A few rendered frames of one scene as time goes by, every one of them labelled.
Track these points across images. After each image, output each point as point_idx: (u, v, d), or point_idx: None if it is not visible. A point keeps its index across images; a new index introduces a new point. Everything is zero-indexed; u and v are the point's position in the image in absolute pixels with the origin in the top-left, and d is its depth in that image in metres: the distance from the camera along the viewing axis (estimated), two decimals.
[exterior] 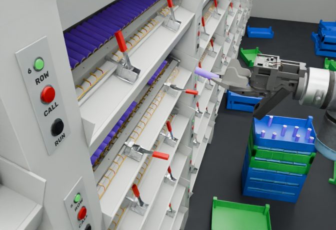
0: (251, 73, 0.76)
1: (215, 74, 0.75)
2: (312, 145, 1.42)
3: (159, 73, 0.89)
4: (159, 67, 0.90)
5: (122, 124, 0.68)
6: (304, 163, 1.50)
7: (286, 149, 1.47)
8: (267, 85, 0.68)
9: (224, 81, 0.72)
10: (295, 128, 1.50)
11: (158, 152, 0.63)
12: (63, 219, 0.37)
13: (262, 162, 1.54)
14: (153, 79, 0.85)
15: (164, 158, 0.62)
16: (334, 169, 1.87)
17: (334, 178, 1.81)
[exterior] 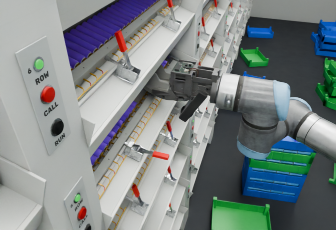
0: None
1: None
2: None
3: None
4: None
5: (122, 124, 0.68)
6: (304, 163, 1.50)
7: (286, 149, 1.47)
8: (184, 90, 0.72)
9: (148, 86, 0.76)
10: None
11: (158, 152, 0.63)
12: (63, 219, 0.37)
13: (262, 162, 1.54)
14: None
15: (164, 158, 0.62)
16: (334, 169, 1.87)
17: (334, 178, 1.81)
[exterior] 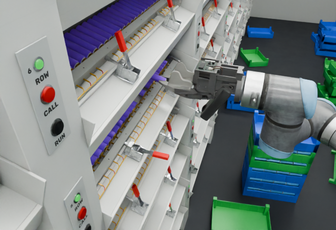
0: None
1: (164, 77, 0.79)
2: (312, 145, 1.42)
3: (159, 73, 0.89)
4: (159, 67, 0.90)
5: (122, 124, 0.68)
6: (304, 163, 1.50)
7: None
8: (208, 88, 0.71)
9: (170, 84, 0.75)
10: None
11: (158, 152, 0.63)
12: (63, 219, 0.37)
13: (262, 162, 1.54)
14: None
15: (164, 158, 0.62)
16: (334, 169, 1.87)
17: (334, 178, 1.81)
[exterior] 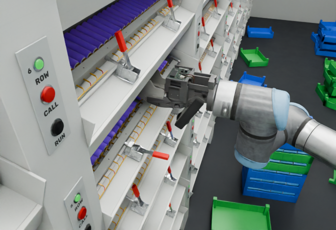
0: None
1: None
2: None
3: None
4: (159, 67, 0.90)
5: (122, 124, 0.68)
6: (304, 163, 1.50)
7: (286, 149, 1.47)
8: (180, 97, 0.69)
9: (142, 93, 0.73)
10: None
11: (158, 152, 0.63)
12: (63, 219, 0.37)
13: None
14: None
15: (164, 158, 0.62)
16: (334, 169, 1.87)
17: (334, 178, 1.81)
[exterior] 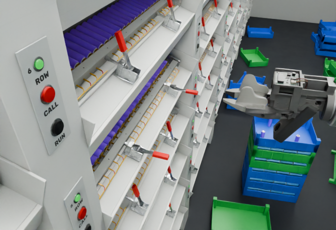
0: (269, 89, 0.67)
1: (228, 92, 0.67)
2: (312, 145, 1.42)
3: (159, 73, 0.89)
4: (159, 67, 0.90)
5: (122, 124, 0.68)
6: (304, 163, 1.50)
7: (286, 149, 1.47)
8: (290, 105, 0.58)
9: (239, 103, 0.62)
10: (138, 97, 0.77)
11: (158, 152, 0.63)
12: (63, 219, 0.37)
13: (262, 162, 1.54)
14: (153, 79, 0.85)
15: (164, 158, 0.62)
16: (334, 169, 1.87)
17: (334, 178, 1.81)
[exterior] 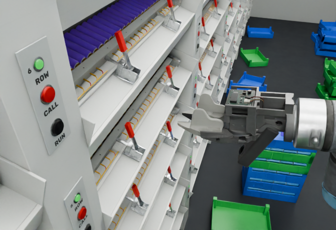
0: None
1: (185, 114, 0.61)
2: None
3: None
4: None
5: None
6: (304, 163, 1.50)
7: (286, 149, 1.47)
8: (246, 127, 0.52)
9: (194, 126, 0.56)
10: None
11: (129, 131, 0.62)
12: (63, 219, 0.37)
13: (262, 162, 1.54)
14: None
15: (126, 127, 0.61)
16: None
17: None
